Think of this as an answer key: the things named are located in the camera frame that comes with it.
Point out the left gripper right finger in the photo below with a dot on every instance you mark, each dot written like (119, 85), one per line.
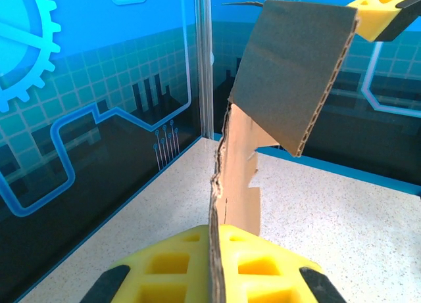
(263, 267)

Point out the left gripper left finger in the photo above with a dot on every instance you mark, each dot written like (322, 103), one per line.
(164, 267)

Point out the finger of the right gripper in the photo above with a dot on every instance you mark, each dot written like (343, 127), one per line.
(378, 10)

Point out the brown cardboard box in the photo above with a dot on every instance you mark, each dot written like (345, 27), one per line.
(289, 69)

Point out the aluminium frame post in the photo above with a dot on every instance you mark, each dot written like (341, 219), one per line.
(204, 53)

